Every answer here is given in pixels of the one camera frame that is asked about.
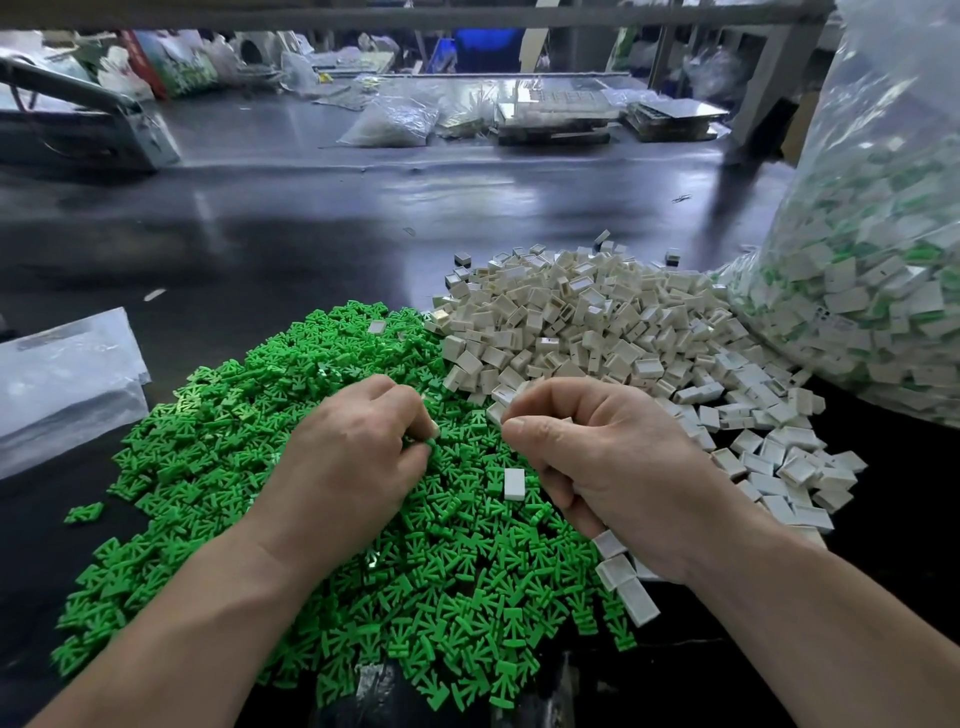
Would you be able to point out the stack of clear flat bags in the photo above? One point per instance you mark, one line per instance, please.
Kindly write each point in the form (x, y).
(68, 387)

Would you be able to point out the person's left hand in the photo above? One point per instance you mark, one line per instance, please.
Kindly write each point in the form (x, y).
(345, 473)

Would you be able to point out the person's right forearm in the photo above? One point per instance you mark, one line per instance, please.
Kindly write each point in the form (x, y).
(833, 638)

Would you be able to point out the grey metal horizontal bar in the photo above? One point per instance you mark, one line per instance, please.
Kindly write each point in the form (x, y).
(450, 14)

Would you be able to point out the pile of white plastic caps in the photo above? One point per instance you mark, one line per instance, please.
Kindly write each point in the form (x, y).
(645, 308)

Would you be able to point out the dark flat tray stack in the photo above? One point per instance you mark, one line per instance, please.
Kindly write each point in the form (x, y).
(678, 119)

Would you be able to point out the blue crate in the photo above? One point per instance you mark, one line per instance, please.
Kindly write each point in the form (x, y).
(486, 50)

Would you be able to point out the person's left forearm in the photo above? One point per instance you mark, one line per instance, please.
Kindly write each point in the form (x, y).
(143, 645)

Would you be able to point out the clear plastic bag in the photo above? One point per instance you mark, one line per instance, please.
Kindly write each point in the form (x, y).
(885, 270)

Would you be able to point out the pile of green plastic clips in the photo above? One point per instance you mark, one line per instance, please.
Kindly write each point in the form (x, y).
(210, 435)

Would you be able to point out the grey metal slanted post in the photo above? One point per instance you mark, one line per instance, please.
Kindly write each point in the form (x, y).
(783, 66)

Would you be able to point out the small green plastic part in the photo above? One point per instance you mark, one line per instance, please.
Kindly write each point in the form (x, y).
(84, 512)

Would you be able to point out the person's right hand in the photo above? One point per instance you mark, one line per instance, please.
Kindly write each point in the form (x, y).
(630, 458)

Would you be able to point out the grey heat sealer machine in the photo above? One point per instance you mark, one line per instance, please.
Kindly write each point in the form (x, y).
(87, 123)

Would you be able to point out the small clear bag of parts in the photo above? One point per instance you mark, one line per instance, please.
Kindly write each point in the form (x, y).
(390, 120)

